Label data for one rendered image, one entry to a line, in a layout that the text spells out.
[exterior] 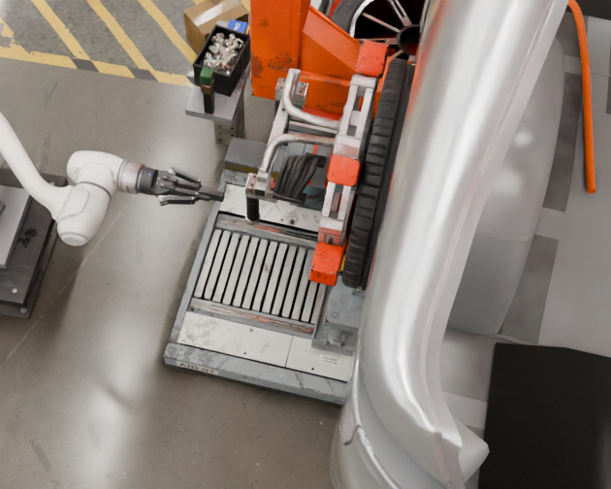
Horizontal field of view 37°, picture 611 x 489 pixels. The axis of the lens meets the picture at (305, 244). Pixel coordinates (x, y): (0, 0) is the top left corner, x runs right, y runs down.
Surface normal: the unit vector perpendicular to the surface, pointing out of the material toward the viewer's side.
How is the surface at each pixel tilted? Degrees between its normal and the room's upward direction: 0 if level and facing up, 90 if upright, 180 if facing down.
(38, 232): 0
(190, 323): 0
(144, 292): 0
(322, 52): 90
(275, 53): 90
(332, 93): 90
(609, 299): 21
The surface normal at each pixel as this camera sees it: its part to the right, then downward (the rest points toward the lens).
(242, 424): 0.05, -0.48
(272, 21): -0.22, 0.85
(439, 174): -0.57, -0.40
